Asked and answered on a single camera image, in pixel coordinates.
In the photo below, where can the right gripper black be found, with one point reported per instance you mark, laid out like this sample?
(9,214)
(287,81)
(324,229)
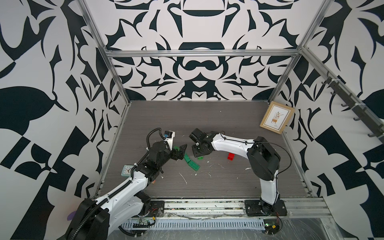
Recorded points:
(195,153)

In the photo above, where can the wooden framed picture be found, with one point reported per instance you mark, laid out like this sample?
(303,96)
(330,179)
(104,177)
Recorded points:
(277,117)

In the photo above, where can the dark green wide lego brick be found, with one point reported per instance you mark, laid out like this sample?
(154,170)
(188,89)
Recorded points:
(194,165)

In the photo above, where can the dark green long lego brick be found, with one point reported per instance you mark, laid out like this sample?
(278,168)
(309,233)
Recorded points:
(187,158)

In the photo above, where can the wall hook rail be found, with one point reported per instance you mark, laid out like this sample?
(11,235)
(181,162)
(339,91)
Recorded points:
(352,102)

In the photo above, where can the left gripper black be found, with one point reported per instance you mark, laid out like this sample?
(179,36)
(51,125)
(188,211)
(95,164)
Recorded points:
(175,156)

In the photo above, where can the orange purple object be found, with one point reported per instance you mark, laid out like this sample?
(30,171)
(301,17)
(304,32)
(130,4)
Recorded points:
(71,216)

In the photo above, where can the small circuit board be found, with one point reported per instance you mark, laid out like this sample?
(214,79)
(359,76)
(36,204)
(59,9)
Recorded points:
(144,223)
(272,227)

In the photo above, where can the red long lego brick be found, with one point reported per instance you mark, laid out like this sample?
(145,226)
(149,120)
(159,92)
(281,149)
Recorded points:
(231,156)

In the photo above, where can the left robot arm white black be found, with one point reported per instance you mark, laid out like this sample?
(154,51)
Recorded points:
(97,219)

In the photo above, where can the white slotted cable duct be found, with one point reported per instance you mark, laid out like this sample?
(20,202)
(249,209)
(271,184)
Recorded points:
(205,224)

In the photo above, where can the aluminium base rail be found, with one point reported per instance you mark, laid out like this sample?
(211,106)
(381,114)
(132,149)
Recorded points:
(194,208)

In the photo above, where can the small teal alarm clock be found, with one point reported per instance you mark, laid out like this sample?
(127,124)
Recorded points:
(126,171)

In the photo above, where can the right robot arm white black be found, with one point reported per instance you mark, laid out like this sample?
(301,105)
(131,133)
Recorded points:
(264,161)

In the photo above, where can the small circuit board right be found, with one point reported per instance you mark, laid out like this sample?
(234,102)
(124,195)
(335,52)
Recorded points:
(272,227)

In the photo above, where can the small circuit board left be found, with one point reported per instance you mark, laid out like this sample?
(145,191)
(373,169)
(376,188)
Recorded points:
(144,223)

